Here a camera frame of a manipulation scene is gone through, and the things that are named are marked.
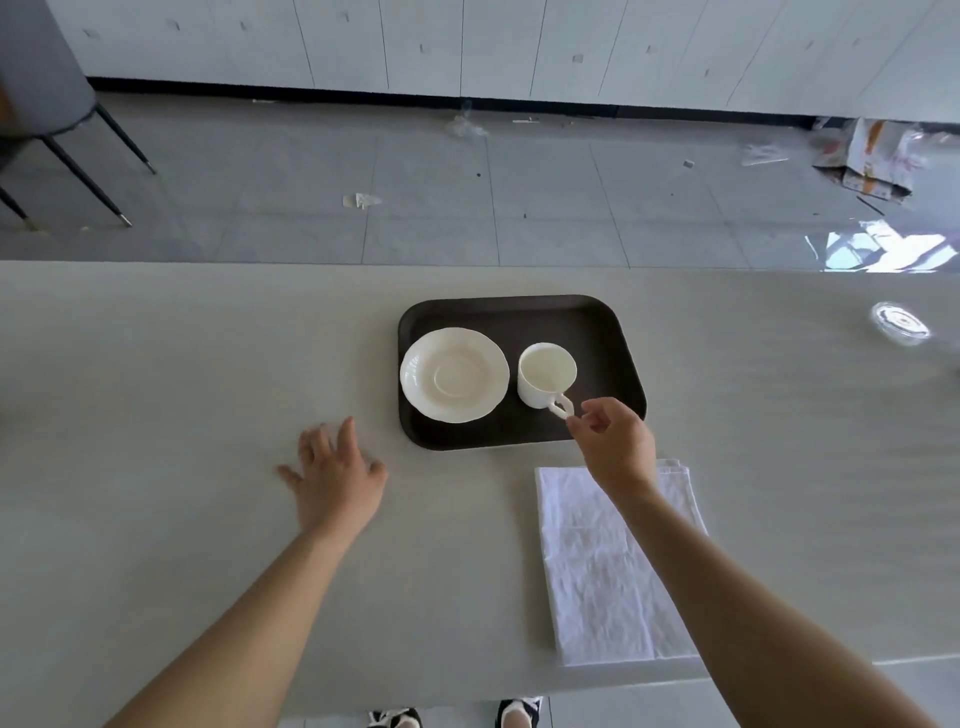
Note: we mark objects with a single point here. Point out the white ceramic saucer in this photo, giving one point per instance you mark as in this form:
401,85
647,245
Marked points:
455,374

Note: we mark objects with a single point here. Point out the shiny clear plastic sheet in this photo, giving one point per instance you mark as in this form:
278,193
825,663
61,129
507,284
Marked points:
885,247

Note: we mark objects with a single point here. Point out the white folded cloth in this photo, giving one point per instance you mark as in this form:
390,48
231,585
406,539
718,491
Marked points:
592,577

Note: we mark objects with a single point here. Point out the person's right forearm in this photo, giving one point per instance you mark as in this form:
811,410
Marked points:
750,622

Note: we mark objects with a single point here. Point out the person's left shoe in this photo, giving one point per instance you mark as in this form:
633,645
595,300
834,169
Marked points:
394,718

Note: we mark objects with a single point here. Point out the person's right shoe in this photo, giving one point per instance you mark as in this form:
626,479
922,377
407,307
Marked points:
520,712

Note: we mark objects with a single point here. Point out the person's left thumb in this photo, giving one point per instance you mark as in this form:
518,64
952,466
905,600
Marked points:
377,472

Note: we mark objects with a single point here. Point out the dark brown serving tray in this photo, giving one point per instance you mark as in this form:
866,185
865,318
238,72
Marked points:
600,337

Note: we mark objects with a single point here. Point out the person's right hand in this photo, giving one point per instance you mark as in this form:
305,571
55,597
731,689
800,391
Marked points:
619,450

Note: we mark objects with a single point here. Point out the person's right thumb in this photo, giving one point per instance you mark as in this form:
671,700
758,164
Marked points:
579,433

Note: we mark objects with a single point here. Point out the person's left forearm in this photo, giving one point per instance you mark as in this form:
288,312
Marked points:
232,637

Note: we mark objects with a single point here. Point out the small white paper scrap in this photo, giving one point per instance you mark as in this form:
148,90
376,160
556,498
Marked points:
361,200

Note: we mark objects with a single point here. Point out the person's left middle finger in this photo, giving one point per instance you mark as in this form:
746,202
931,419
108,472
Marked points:
325,442

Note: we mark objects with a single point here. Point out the grey chair with black legs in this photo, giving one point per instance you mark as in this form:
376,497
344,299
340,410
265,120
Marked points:
37,67

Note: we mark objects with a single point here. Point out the person's left hand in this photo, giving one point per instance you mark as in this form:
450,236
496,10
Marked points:
336,489

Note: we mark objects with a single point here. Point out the person's left little finger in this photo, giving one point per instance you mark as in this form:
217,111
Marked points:
289,475

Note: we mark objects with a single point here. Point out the clear plastic lid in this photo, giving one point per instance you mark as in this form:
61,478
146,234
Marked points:
900,322

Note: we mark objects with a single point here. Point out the crumpled clear plastic wrap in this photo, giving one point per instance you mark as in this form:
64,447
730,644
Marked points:
466,126

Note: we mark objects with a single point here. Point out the white ceramic cup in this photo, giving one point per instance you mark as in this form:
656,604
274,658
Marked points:
544,379

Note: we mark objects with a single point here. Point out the person's shoe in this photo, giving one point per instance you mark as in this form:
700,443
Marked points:
394,718
520,712

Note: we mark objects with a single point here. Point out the torn cardboard box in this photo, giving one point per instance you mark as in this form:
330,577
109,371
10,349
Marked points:
870,161

